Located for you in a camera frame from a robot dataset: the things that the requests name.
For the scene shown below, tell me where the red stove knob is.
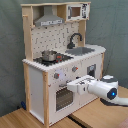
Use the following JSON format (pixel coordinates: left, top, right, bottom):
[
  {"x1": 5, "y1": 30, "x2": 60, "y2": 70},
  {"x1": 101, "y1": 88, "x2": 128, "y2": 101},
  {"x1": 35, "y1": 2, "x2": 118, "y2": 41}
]
[
  {"x1": 72, "y1": 66, "x2": 78, "y2": 72},
  {"x1": 54, "y1": 73, "x2": 60, "y2": 79}
]

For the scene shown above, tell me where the black toy stovetop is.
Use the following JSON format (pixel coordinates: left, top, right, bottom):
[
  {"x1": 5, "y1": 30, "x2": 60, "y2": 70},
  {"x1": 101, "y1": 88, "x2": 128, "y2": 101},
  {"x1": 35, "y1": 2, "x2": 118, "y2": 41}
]
[{"x1": 33, "y1": 53, "x2": 74, "y2": 67}]

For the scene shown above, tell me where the right red stove knob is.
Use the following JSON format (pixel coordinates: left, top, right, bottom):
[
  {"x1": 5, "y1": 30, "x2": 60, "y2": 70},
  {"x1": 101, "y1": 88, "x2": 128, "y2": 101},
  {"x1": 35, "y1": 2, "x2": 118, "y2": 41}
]
[{"x1": 72, "y1": 66, "x2": 78, "y2": 72}]

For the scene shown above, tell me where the left red stove knob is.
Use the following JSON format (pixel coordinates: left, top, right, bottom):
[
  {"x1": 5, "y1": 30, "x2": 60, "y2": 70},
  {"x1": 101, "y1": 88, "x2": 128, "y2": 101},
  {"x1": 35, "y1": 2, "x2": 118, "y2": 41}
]
[{"x1": 54, "y1": 73, "x2": 60, "y2": 79}]

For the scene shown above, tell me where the grey toy sink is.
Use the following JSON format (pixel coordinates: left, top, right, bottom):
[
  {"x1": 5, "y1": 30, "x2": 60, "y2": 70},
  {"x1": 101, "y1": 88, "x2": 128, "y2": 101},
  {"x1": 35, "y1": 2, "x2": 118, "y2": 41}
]
[{"x1": 66, "y1": 47, "x2": 94, "y2": 56}]

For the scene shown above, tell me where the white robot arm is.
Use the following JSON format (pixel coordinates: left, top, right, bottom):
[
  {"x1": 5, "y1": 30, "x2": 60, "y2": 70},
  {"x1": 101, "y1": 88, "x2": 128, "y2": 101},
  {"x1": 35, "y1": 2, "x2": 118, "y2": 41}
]
[{"x1": 67, "y1": 75, "x2": 128, "y2": 107}]

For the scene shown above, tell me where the toy cabinet door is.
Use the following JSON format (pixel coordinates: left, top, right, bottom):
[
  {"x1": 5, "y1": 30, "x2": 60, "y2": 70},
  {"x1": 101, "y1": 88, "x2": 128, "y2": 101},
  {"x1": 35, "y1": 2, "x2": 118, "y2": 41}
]
[{"x1": 79, "y1": 55, "x2": 102, "y2": 106}]

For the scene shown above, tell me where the toy microwave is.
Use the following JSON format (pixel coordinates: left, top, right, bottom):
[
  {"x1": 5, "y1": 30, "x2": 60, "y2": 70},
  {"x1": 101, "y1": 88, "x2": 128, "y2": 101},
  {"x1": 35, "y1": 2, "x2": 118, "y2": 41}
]
[{"x1": 66, "y1": 3, "x2": 90, "y2": 21}]

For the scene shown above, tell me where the wooden toy kitchen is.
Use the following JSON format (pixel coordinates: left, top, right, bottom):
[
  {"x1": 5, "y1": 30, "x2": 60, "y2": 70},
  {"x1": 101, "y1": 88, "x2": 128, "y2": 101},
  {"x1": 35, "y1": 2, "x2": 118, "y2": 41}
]
[{"x1": 22, "y1": 2, "x2": 105, "y2": 127}]

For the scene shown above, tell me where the black toy faucet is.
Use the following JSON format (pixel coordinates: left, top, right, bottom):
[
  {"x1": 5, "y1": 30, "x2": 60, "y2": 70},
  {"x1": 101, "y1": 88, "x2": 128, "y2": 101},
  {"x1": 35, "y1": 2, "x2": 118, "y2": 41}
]
[{"x1": 66, "y1": 32, "x2": 83, "y2": 50}]

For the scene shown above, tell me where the toy oven door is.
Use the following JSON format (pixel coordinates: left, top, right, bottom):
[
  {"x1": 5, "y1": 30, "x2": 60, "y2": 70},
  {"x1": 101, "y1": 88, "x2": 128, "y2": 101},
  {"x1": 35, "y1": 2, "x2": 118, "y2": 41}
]
[{"x1": 55, "y1": 84, "x2": 74, "y2": 112}]

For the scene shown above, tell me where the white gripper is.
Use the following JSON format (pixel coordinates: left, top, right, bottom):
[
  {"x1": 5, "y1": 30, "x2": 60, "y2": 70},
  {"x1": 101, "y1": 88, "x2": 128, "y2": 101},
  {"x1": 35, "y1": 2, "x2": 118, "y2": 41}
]
[{"x1": 67, "y1": 75, "x2": 94, "y2": 95}]

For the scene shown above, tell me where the grey range hood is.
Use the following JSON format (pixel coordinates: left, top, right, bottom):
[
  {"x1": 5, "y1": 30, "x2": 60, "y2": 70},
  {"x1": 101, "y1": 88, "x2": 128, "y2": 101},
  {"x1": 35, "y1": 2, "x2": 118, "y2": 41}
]
[{"x1": 35, "y1": 5, "x2": 64, "y2": 27}]

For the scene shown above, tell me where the metal toy pot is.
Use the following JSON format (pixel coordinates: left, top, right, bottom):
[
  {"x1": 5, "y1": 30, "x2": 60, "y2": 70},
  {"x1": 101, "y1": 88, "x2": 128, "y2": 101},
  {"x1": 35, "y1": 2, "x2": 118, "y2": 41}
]
[{"x1": 42, "y1": 50, "x2": 57, "y2": 61}]

